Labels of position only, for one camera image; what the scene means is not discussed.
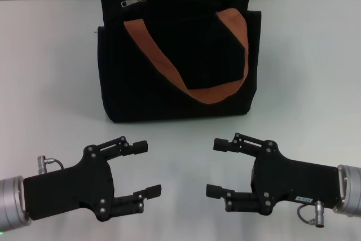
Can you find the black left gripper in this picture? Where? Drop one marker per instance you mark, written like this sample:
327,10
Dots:
70,190

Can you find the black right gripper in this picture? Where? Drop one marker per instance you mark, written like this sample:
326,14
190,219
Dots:
296,181

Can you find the silver metal zipper pull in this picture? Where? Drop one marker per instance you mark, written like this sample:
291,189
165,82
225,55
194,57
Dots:
132,1

